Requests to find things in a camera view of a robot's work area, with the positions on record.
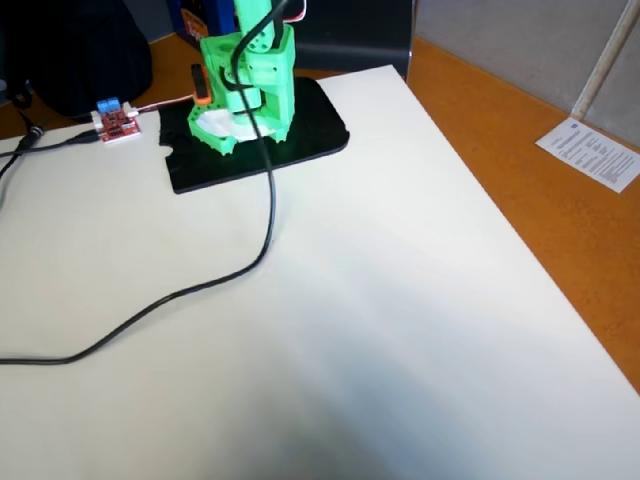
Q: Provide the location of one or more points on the blue box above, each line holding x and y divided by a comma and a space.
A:
192, 25

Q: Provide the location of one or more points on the black orange clamp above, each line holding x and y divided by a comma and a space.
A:
200, 85

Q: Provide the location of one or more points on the printed paper sheet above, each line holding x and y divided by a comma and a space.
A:
592, 155

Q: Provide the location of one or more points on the black backpack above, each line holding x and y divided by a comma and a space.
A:
75, 50

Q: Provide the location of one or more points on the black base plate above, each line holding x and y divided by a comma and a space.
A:
312, 130

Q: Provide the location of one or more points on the black panel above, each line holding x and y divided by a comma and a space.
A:
350, 35

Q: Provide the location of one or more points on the white rod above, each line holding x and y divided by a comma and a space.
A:
602, 60

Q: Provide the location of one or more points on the white table mat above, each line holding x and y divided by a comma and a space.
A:
375, 300

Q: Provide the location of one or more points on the white paper scrap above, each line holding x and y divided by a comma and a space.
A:
216, 124

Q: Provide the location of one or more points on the red controller board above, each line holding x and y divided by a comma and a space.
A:
119, 127

